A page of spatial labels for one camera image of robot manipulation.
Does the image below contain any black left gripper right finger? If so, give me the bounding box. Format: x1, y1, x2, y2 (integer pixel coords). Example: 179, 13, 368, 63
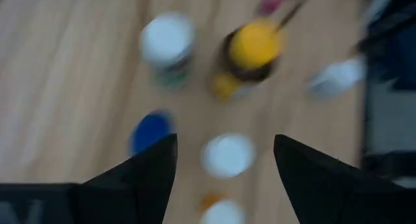
274, 134, 416, 224

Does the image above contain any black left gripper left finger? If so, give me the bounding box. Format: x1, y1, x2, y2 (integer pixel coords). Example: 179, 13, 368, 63
77, 133, 179, 224

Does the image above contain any blue cap bottle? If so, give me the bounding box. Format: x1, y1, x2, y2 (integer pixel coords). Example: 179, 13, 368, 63
128, 110, 176, 156

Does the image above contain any orange label bottle white cap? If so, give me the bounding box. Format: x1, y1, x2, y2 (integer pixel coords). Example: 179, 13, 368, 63
198, 192, 247, 224

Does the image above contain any small white bottle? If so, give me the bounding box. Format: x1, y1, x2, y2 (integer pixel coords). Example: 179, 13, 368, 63
305, 55, 368, 100
200, 132, 257, 180

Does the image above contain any green label bottle white cap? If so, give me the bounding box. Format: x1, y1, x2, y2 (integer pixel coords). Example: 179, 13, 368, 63
138, 11, 198, 92

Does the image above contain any amber bottle yellow cap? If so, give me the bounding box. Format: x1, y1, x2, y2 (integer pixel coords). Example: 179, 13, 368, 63
207, 18, 284, 103

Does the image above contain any pink bottle white cap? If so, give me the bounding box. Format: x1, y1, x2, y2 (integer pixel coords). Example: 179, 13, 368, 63
255, 0, 293, 17

